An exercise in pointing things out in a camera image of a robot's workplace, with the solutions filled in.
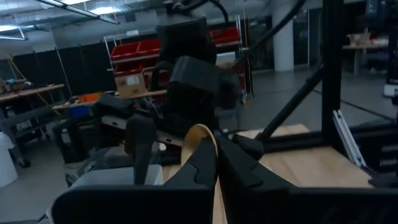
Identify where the wooden spoon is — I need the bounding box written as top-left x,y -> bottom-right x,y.
181,123 -> 228,224

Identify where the black aluminium table frame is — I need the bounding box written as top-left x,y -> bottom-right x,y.
231,0 -> 398,189

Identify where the silver aluminium profile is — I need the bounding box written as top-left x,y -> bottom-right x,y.
331,109 -> 368,169

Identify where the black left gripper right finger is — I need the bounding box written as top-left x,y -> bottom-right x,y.
216,136 -> 398,224

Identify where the white round pillar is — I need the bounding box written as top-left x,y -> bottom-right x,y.
272,0 -> 295,72

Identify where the blue storage bin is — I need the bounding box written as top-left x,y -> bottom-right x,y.
67,105 -> 91,119

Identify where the wooden workbench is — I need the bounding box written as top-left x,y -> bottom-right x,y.
52,89 -> 169,110
341,32 -> 390,77
0,83 -> 65,147

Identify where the white pedal trash can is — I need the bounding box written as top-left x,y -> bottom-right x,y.
0,132 -> 19,188

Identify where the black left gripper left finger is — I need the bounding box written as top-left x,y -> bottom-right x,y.
51,138 -> 218,224

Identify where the orange tray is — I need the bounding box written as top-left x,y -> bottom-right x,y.
77,92 -> 102,103

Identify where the black equipment case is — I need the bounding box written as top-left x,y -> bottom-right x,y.
52,119 -> 103,164

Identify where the red storage bin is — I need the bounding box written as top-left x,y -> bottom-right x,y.
208,26 -> 242,45
113,63 -> 144,77
136,39 -> 162,57
110,42 -> 141,62

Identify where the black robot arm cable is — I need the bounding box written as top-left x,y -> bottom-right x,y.
186,0 -> 231,26

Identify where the ceiling light fixture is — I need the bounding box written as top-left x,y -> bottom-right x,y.
0,24 -> 29,41
34,0 -> 121,25

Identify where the cardboard box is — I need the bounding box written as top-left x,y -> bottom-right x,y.
114,73 -> 147,100

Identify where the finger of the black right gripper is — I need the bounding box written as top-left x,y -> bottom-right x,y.
124,113 -> 158,186
231,133 -> 265,161

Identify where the white box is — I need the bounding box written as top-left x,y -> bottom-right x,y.
216,51 -> 237,66

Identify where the metal shelf rack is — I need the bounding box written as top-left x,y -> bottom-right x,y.
103,15 -> 249,103

